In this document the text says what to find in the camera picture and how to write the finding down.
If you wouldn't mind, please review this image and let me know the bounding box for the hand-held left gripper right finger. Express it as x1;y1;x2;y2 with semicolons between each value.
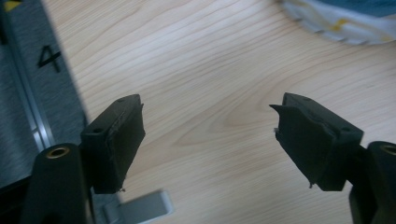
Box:
269;91;364;192

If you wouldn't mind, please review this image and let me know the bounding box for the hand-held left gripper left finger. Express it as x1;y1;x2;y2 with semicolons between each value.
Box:
79;93;147;195

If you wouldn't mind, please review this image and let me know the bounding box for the grey metal table bracket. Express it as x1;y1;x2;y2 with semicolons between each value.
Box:
92;189;175;224

